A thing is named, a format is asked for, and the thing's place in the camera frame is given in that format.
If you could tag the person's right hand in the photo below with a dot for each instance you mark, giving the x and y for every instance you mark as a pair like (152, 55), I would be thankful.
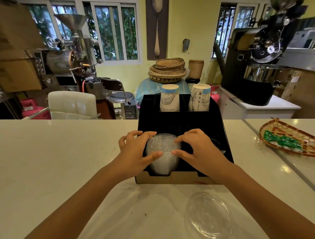
(204, 155)

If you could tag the person's left hand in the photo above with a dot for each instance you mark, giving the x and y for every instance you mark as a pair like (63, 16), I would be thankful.
(131, 160)

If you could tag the person's left thumb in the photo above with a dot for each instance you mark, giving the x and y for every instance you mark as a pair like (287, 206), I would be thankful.
(153, 156)

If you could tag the person's right middle finger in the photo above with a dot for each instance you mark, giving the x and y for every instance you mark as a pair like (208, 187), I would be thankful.
(192, 131)

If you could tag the person's right thumb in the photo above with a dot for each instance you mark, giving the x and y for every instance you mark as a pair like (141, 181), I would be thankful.
(182, 155)

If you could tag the person's left middle finger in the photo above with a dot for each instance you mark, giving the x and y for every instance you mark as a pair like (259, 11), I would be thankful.
(134, 133)

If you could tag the stack of clear dome lids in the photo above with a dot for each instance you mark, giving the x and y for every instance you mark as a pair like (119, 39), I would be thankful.
(163, 147)

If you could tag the person's right forearm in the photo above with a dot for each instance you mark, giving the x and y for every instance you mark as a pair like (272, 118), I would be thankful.
(260, 204)

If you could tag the person's left forearm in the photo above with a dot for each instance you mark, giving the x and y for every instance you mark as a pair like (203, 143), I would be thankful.
(81, 204)

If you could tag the black cardboard organizer box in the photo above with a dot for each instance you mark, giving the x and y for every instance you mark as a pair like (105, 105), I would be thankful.
(204, 118)

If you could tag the printed paper cup stack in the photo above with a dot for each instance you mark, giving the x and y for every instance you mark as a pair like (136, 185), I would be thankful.
(199, 98)
(169, 98)

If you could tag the black chrome chair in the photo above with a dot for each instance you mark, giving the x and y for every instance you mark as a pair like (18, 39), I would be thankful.
(120, 97)

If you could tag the pink container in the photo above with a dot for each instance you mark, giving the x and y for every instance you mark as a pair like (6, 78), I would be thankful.
(215, 92)

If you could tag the blue cloth cover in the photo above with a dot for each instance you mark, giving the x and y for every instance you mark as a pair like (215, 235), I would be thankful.
(147, 90)

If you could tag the woven cylindrical basket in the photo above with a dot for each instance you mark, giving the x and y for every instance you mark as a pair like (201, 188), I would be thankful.
(196, 69)

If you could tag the stack of woven flat baskets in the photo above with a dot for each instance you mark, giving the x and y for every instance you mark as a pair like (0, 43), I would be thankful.
(167, 71)

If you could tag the black coffee roaster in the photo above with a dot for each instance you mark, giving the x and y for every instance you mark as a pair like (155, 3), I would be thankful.
(236, 81)

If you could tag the clear plastic flat lid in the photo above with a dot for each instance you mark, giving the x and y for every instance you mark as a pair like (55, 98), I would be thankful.
(209, 216)

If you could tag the white cabinet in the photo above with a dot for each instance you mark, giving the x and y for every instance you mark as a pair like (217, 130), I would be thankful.
(256, 108)

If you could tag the white padded chair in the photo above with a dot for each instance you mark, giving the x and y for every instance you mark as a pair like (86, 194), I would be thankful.
(71, 104)

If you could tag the woven bamboo tray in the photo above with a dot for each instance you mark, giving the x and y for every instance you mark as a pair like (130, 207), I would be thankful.
(270, 128)

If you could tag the pile of green packets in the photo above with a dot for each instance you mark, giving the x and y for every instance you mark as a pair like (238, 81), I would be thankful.
(283, 141)

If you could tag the silver coffee roaster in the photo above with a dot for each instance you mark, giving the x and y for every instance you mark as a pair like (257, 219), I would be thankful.
(73, 49)

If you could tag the white framed barred window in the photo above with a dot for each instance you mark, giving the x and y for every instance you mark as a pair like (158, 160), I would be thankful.
(110, 32)
(225, 27)

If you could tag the pink gas cylinder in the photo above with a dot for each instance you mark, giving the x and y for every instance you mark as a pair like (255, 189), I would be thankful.
(30, 108)

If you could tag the brown cardboard box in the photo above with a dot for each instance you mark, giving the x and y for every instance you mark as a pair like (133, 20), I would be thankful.
(300, 93)
(17, 49)

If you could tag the grey metal appliance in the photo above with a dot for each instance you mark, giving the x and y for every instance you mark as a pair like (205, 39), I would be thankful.
(300, 49)

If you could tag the grey wall lamp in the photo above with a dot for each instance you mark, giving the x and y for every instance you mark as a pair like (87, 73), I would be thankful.
(186, 44)

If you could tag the spoon wall picture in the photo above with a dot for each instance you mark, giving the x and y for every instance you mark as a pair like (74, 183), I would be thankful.
(157, 29)

